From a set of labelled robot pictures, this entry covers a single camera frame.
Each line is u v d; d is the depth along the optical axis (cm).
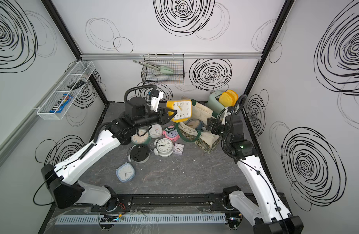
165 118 60
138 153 87
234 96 94
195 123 96
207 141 86
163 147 90
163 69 92
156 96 59
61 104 67
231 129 52
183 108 71
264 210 38
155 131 99
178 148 91
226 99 94
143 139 94
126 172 81
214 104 97
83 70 92
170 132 99
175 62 94
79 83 81
